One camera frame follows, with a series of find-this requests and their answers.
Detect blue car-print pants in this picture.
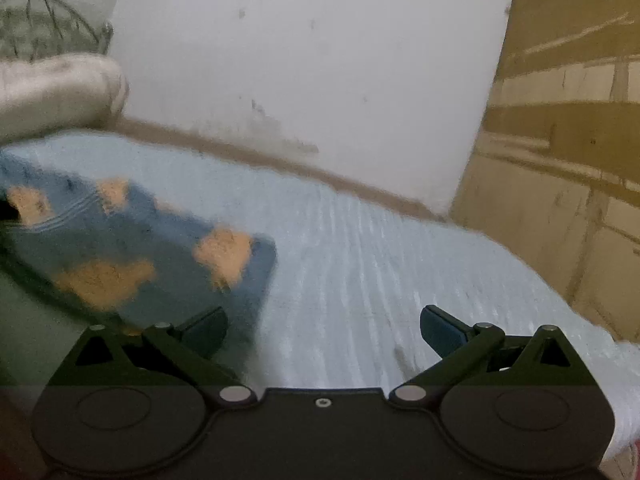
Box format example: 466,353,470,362
0,152,279,357

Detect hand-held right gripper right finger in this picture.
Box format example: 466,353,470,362
388,304,597,407

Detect brown wooden bed board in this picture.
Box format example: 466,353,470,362
116,116,447,224

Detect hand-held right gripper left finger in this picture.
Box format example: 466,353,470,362
59,306,257,407

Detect rolled cream comforter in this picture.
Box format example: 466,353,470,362
0,54,130,147

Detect plywood panel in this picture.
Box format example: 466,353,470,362
449,0,640,345

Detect light blue quilted bed sheet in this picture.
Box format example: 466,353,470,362
0,129,640,463

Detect metal scrollwork headboard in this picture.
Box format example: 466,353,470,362
0,0,115,64

